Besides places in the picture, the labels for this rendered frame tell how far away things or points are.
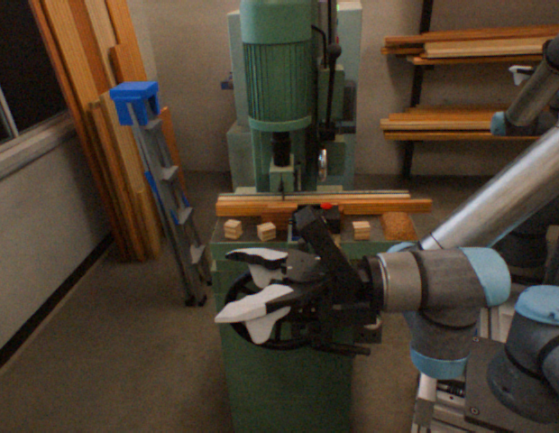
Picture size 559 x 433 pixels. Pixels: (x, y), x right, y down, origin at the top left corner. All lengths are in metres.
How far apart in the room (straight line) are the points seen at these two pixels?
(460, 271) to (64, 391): 1.93
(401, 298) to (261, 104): 0.74
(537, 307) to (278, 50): 0.76
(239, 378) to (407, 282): 1.14
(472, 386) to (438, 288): 0.49
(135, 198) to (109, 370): 0.98
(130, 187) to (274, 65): 1.69
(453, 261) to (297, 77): 0.70
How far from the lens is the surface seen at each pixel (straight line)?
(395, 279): 0.53
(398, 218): 1.26
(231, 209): 1.34
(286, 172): 1.22
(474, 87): 3.68
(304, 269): 0.52
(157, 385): 2.10
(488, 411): 0.98
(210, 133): 3.83
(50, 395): 2.26
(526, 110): 1.41
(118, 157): 2.58
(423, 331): 0.62
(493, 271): 0.57
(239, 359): 1.53
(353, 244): 1.21
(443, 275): 0.55
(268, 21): 1.09
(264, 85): 1.12
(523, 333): 0.90
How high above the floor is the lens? 1.56
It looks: 30 degrees down
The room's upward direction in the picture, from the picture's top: 3 degrees counter-clockwise
